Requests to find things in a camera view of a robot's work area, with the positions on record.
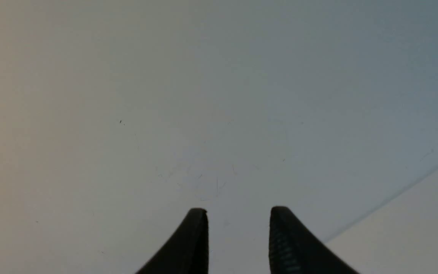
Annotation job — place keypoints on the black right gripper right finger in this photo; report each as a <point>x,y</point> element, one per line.
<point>294,249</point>

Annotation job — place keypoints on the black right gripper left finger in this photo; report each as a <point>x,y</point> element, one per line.
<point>186,251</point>

